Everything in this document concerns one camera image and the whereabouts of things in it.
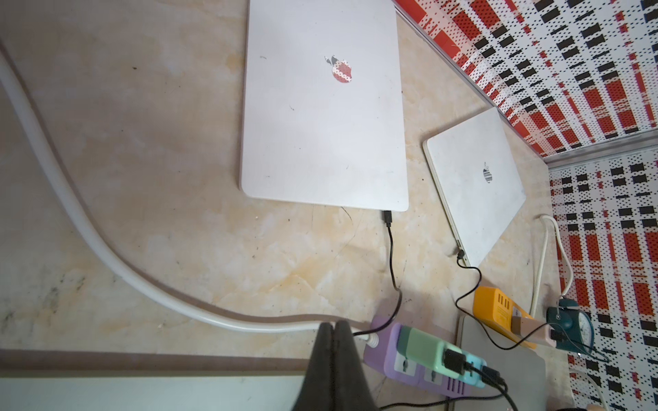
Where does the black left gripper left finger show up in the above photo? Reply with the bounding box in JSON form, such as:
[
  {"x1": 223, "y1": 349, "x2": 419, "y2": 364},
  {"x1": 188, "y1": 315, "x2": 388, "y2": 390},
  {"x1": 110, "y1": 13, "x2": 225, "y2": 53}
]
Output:
[{"x1": 292, "y1": 323, "x2": 335, "y2": 411}]

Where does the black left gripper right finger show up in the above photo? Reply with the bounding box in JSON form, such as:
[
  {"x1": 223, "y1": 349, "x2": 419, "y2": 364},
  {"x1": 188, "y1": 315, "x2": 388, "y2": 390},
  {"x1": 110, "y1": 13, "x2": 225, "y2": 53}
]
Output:
[{"x1": 333, "y1": 320, "x2": 378, "y2": 411}]

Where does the black charger cable pink adapter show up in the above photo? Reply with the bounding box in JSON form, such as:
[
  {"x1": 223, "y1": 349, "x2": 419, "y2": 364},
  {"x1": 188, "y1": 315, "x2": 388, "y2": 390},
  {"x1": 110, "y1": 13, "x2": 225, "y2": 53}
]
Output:
[{"x1": 455, "y1": 249, "x2": 610, "y2": 363}]

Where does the silver laptop front right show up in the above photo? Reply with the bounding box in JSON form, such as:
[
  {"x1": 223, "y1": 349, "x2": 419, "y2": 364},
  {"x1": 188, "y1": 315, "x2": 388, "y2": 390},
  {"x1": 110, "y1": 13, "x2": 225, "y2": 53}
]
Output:
[{"x1": 458, "y1": 316, "x2": 548, "y2": 411}]

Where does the silver laptop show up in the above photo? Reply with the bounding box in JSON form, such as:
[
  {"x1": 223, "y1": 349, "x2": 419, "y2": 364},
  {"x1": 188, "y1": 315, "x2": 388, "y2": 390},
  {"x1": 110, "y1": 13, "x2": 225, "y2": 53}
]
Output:
[
  {"x1": 1, "y1": 375, "x2": 303, "y2": 410},
  {"x1": 458, "y1": 316, "x2": 548, "y2": 411}
]

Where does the silver laptop front left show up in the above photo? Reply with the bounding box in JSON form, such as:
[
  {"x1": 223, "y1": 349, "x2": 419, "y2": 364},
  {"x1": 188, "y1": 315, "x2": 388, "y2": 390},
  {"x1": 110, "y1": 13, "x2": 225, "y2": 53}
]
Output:
[{"x1": 1, "y1": 375, "x2": 303, "y2": 410}]

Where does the white laptop right back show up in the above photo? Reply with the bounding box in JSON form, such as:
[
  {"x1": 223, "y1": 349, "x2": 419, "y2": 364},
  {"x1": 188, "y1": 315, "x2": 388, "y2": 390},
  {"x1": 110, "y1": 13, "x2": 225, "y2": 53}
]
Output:
[{"x1": 423, "y1": 108, "x2": 526, "y2": 266}]

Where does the white laptop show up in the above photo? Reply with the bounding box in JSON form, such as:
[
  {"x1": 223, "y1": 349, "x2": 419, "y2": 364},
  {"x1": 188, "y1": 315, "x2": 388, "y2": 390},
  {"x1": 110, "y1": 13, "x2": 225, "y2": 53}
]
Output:
[
  {"x1": 240, "y1": 1, "x2": 409, "y2": 212},
  {"x1": 423, "y1": 108, "x2": 526, "y2": 266}
]

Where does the white laptop left back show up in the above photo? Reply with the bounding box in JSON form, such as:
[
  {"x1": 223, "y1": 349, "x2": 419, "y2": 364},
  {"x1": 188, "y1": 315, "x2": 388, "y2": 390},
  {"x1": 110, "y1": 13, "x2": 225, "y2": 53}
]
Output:
[{"x1": 240, "y1": 1, "x2": 409, "y2": 212}]

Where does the purple power strip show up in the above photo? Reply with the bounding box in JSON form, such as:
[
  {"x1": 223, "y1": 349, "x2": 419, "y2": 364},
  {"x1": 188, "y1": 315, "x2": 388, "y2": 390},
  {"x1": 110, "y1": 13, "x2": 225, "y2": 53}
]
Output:
[{"x1": 363, "y1": 322, "x2": 472, "y2": 398}]

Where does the yellow power strip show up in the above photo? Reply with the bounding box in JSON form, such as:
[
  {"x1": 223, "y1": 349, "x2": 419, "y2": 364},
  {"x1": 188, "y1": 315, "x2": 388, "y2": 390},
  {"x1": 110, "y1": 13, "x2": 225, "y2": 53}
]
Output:
[{"x1": 473, "y1": 286, "x2": 532, "y2": 342}]

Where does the teal alarm clock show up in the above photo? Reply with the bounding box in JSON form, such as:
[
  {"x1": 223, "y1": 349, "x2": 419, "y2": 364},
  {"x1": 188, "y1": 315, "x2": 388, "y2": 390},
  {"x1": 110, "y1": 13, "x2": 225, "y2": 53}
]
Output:
[{"x1": 546, "y1": 298, "x2": 594, "y2": 354}]

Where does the black charger cable green adapter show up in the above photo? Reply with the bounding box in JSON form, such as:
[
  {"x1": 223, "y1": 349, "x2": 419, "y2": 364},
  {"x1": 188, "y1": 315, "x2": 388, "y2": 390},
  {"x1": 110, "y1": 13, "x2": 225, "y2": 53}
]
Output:
[{"x1": 352, "y1": 211, "x2": 403, "y2": 337}]

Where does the white power cable right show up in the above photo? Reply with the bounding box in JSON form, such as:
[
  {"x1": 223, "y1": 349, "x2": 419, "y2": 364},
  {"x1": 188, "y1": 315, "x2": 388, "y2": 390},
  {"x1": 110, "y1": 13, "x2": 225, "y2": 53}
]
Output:
[{"x1": 528, "y1": 214, "x2": 574, "y2": 320}]

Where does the white power cable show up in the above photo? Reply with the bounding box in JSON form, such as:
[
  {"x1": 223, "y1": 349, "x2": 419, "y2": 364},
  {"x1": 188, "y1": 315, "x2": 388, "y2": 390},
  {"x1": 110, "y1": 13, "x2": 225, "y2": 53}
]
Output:
[
  {"x1": 0, "y1": 50, "x2": 379, "y2": 348},
  {"x1": 528, "y1": 214, "x2": 574, "y2": 320}
]

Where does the white power cable left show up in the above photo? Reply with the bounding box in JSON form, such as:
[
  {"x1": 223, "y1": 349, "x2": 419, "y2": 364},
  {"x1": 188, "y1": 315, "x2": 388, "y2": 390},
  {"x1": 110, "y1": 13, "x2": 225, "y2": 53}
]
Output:
[{"x1": 0, "y1": 50, "x2": 379, "y2": 348}]

